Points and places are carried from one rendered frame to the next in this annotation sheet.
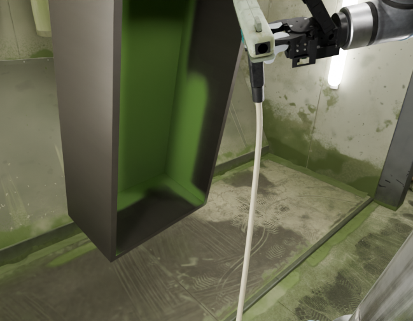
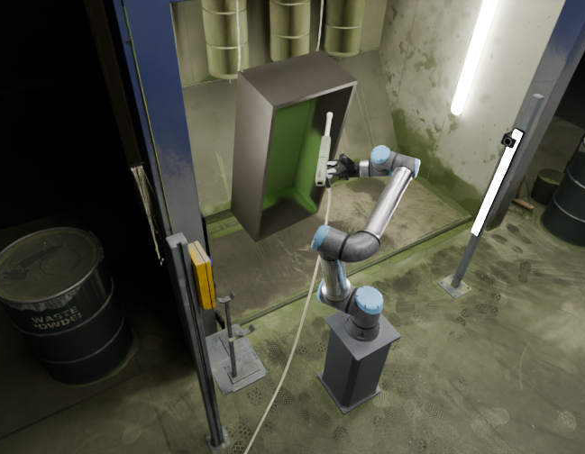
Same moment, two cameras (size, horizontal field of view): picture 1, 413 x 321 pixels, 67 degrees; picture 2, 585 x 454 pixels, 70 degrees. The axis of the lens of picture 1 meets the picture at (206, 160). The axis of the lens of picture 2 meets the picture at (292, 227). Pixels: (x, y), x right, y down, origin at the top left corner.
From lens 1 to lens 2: 170 cm
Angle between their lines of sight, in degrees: 19
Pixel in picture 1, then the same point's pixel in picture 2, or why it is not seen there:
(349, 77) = (470, 109)
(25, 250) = not seen: hidden behind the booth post
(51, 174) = (213, 174)
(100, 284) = (244, 253)
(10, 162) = not seen: hidden behind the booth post
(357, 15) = (362, 168)
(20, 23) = (196, 59)
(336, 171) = (450, 188)
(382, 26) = (371, 173)
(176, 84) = (304, 132)
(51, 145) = (214, 152)
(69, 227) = (223, 213)
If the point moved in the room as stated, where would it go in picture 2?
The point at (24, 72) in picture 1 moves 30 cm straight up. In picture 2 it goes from (196, 95) to (192, 59)
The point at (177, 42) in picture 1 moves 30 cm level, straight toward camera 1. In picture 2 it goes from (306, 109) to (302, 130)
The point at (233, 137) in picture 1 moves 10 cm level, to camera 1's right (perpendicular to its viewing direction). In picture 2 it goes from (362, 144) to (371, 146)
